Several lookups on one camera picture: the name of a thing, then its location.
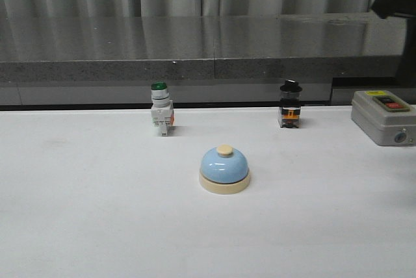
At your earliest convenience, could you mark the blue desk bell cream base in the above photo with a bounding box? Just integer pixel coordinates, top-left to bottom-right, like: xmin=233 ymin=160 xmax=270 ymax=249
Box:
xmin=199 ymin=144 xmax=251 ymax=195

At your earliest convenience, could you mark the grey stone counter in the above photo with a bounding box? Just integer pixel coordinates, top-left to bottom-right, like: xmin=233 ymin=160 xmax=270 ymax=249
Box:
xmin=1 ymin=13 xmax=415 ymax=108

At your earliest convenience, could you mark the grey push button control box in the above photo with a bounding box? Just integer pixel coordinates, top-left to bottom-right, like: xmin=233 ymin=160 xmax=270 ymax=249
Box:
xmin=351 ymin=90 xmax=415 ymax=146

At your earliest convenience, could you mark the green pushbutton switch white body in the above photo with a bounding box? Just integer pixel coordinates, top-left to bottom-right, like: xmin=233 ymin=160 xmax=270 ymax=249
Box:
xmin=151 ymin=82 xmax=174 ymax=136

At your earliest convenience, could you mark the black rotary selector switch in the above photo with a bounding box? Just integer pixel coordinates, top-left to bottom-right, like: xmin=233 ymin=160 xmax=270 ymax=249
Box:
xmin=278 ymin=79 xmax=302 ymax=128

